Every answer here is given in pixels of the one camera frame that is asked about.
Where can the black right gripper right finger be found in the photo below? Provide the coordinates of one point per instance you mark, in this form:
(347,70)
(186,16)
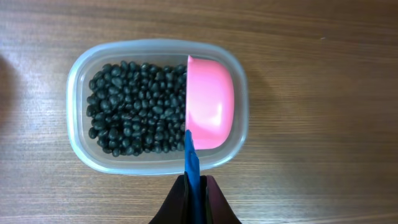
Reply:
(217,208)

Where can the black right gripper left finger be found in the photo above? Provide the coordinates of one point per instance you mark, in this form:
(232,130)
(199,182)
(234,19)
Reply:
(174,209)

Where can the pink scoop blue handle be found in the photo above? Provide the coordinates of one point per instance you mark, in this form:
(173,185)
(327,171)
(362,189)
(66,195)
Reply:
(208,121)

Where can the clear plastic container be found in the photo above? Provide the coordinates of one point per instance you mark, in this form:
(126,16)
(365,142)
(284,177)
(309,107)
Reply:
(160,52)

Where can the black beans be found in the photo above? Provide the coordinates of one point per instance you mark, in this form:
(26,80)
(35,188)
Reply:
(136,108)

